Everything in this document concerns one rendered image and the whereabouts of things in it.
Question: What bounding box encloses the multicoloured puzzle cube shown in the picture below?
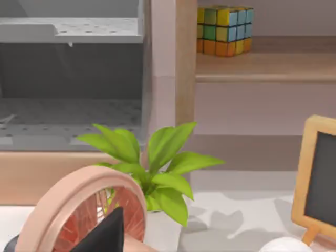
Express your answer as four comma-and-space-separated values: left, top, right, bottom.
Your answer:
196, 6, 255, 57

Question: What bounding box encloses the green plant in white pot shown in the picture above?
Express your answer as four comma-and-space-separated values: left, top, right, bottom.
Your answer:
75, 121, 226, 246

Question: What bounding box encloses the wooden framed blackboard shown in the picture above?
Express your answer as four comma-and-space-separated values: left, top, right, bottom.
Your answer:
290, 114, 336, 246

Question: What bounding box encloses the round pink table fan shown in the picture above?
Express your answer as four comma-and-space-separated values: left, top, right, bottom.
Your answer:
5, 165, 161, 252

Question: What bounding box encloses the pale wooden drawer front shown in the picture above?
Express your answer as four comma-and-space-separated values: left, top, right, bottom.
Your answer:
0, 150, 144, 206

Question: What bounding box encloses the white round object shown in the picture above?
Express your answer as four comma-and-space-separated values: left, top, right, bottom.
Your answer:
260, 236, 313, 252

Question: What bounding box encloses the wooden open shelf unit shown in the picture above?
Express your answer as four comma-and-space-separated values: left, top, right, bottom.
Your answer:
150, 0, 336, 184

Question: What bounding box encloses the grey pierced drawer inside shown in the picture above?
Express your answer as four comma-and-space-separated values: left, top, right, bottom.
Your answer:
0, 0, 153, 153

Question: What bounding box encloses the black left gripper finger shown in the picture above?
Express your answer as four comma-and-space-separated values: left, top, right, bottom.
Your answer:
71, 206, 125, 252

